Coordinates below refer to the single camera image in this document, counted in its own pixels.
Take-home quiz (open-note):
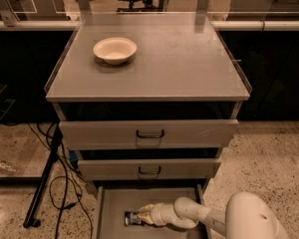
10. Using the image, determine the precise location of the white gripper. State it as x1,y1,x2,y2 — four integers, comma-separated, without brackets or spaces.
138,203,176,226

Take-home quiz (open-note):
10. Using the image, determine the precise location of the blue rxbar wrapper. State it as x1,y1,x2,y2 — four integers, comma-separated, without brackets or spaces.
125,211,144,226

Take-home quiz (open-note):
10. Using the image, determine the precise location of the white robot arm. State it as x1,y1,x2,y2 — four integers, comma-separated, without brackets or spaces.
138,192,289,239

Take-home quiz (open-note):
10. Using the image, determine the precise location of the bottom open grey drawer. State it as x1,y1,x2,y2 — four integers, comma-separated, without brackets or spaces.
93,179,211,239

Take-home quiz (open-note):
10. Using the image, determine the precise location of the middle grey drawer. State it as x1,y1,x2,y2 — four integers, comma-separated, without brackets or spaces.
78,158,221,180

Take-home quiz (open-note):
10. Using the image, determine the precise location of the top grey drawer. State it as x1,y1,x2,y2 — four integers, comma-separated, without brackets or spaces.
60,119,238,150

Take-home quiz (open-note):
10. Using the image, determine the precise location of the grey drawer cabinet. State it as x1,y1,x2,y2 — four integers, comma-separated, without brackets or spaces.
44,12,253,239

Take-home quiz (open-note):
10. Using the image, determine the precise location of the clear plastic bottle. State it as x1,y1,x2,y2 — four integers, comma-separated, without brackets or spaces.
0,160,16,174

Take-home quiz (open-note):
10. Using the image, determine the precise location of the white bowl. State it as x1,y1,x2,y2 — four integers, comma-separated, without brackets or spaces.
93,37,138,66

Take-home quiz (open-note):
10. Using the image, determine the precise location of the black floor cable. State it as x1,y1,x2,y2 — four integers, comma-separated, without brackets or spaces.
26,121,94,239

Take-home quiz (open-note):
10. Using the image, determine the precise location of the white horizontal rail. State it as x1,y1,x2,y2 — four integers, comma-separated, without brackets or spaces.
0,21,299,31

